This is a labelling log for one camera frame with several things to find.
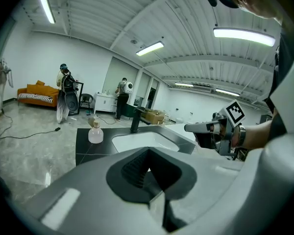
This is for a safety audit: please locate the black floor cable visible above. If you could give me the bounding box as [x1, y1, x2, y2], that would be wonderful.
[0, 127, 62, 142]

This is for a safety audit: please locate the orange sofa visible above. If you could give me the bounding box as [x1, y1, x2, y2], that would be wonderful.
[17, 80, 60, 107]

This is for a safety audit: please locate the black vanity countertop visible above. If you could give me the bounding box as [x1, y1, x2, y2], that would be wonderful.
[75, 125, 196, 166]

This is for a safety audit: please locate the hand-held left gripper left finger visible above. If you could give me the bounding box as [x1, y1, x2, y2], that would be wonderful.
[22, 147, 167, 235]

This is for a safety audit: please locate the person's right forearm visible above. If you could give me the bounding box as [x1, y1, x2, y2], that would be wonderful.
[244, 120, 275, 150]

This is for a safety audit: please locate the white sink basin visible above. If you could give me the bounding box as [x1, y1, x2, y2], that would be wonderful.
[112, 132, 181, 154]

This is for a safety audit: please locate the window with white blind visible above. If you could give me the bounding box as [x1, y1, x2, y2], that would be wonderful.
[103, 56, 139, 100]

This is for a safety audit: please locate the person's right hand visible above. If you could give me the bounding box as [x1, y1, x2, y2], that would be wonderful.
[229, 128, 237, 148]

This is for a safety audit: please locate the black faucet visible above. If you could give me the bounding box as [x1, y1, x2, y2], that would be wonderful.
[129, 107, 152, 134]

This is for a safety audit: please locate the cardboard box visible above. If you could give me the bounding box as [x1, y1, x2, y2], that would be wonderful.
[141, 108, 166, 125]

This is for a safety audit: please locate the silver wristwatch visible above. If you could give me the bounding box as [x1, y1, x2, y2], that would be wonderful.
[234, 125, 247, 148]

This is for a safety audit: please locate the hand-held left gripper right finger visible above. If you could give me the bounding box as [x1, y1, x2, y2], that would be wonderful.
[149, 131, 294, 235]

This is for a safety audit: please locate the black chair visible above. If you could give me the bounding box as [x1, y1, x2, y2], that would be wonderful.
[78, 93, 94, 111]

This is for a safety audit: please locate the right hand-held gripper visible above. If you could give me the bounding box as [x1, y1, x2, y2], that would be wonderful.
[184, 99, 245, 156]

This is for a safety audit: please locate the white cabinet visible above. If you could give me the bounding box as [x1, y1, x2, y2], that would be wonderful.
[93, 93, 118, 115]

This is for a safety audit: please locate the white round backpack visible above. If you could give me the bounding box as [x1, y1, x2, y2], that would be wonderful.
[123, 81, 134, 95]

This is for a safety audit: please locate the black printed shirt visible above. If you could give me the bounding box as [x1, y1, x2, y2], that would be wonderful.
[264, 28, 294, 141]

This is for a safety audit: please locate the striped blanket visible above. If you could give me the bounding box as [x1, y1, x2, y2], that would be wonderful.
[18, 93, 53, 104]

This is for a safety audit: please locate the black mesh backpack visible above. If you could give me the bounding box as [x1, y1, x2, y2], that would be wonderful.
[61, 74, 76, 93]

